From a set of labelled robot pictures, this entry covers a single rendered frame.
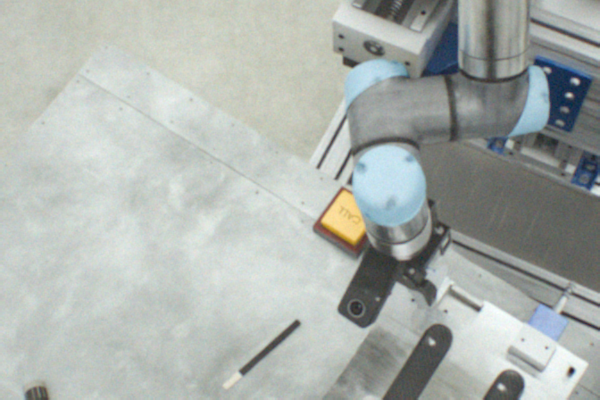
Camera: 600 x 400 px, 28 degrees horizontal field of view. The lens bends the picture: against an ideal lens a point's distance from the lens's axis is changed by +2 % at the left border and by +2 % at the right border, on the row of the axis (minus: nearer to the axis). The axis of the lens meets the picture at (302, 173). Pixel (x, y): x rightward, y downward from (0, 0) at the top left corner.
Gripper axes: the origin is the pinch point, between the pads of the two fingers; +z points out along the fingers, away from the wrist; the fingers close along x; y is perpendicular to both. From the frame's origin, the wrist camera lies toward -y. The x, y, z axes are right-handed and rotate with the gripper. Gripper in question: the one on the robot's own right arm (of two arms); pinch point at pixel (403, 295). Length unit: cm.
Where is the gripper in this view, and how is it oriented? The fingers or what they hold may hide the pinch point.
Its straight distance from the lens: 157.0
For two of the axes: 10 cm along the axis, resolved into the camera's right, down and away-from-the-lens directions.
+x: -8.2, -4.6, 3.5
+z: 1.6, 4.0, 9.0
